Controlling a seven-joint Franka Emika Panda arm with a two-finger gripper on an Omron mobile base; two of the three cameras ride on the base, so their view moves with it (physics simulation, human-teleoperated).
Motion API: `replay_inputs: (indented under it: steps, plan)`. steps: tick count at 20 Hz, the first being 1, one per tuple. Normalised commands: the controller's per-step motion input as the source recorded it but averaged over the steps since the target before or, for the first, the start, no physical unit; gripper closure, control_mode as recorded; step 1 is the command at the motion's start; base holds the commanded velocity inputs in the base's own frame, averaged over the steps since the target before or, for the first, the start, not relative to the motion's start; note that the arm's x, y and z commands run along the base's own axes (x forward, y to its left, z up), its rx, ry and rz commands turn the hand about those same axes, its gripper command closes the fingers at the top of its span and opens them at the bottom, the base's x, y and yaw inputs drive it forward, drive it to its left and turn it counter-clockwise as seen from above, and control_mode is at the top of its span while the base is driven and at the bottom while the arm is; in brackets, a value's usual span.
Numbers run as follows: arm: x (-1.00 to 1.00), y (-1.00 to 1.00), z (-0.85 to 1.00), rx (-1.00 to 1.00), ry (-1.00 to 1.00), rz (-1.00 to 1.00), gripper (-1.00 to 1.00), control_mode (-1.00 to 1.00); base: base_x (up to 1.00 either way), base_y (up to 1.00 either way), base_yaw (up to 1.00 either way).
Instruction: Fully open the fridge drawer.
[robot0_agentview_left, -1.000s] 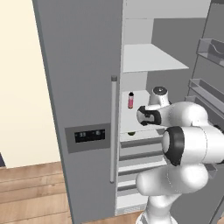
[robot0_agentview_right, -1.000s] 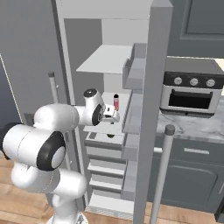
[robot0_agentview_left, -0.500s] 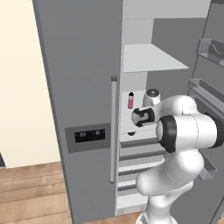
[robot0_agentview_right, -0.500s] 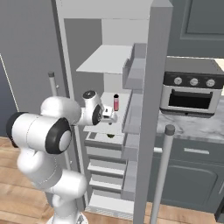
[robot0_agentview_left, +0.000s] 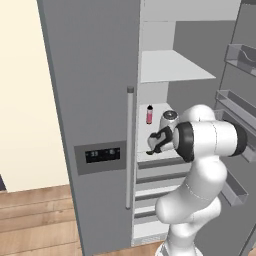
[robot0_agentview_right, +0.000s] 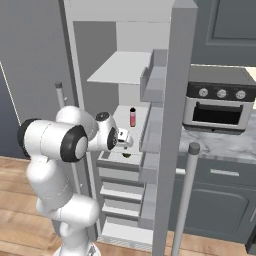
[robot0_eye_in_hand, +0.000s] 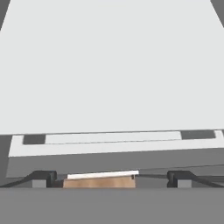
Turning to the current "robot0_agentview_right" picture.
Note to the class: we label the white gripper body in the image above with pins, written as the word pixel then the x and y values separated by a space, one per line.
pixel 128 142

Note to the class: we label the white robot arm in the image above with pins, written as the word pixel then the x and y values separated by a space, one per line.
pixel 50 140

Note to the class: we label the grey fridge door with bins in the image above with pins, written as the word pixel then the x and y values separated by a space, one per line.
pixel 175 100

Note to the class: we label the grey counter drawer front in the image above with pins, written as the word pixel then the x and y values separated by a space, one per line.
pixel 220 171

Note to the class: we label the grey fridge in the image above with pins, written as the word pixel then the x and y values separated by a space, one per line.
pixel 96 36

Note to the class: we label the dark grey fridge door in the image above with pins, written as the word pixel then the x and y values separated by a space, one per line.
pixel 33 66

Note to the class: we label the green round food item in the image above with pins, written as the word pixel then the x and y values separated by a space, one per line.
pixel 126 155

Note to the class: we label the red bottle with black cap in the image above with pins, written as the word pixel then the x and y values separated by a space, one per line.
pixel 133 118

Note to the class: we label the silver toaster oven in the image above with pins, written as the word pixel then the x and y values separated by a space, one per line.
pixel 216 100

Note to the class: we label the grey base cupboard door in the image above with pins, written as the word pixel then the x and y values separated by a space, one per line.
pixel 210 210

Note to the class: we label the grey wall cupboard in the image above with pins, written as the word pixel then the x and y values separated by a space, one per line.
pixel 226 30

